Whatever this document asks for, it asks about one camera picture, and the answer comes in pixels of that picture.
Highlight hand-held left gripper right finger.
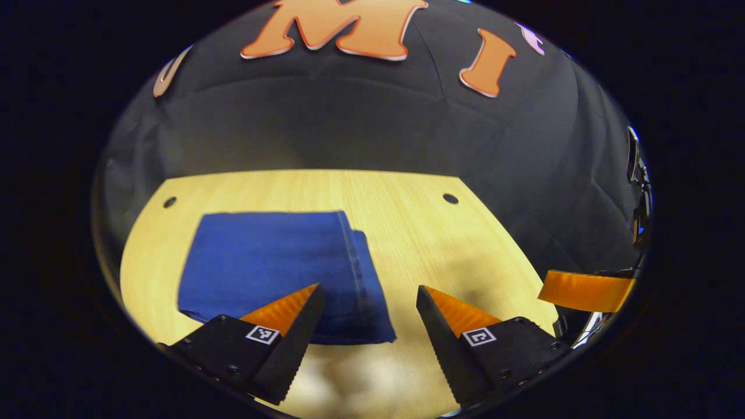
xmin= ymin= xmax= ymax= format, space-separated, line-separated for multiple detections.
xmin=416 ymin=285 xmax=571 ymax=408

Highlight black backdrop cloth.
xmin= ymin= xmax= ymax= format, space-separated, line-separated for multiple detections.
xmin=93 ymin=0 xmax=652 ymax=280

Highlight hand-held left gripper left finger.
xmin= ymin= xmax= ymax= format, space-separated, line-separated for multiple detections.
xmin=157 ymin=283 xmax=327 ymax=406

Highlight blue denim jeans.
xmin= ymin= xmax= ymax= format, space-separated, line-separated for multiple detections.
xmin=178 ymin=211 xmax=398 ymax=345

